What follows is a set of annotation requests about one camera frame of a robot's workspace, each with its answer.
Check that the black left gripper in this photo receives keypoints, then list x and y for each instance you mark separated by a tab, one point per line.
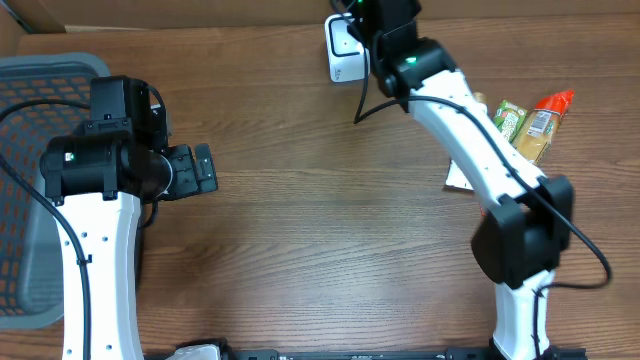
192	181

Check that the brown cardboard backdrop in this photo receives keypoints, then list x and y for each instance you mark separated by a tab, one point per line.
55	16

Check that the green tea packet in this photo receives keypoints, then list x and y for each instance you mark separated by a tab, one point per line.
509	119

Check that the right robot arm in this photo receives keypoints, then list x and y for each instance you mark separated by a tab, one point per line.
527	222

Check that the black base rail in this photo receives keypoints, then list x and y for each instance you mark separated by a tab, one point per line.
220	349

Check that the spaghetti pack with red ends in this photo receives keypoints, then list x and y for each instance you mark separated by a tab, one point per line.
541	124

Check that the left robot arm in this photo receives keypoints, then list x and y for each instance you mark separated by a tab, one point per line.
98	182

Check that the white cream tube gold cap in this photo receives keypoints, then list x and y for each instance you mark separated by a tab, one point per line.
455	178

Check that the grey plastic basket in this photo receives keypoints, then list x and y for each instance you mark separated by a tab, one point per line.
31	262

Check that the white barcode scanner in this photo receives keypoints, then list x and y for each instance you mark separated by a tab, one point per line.
347	58

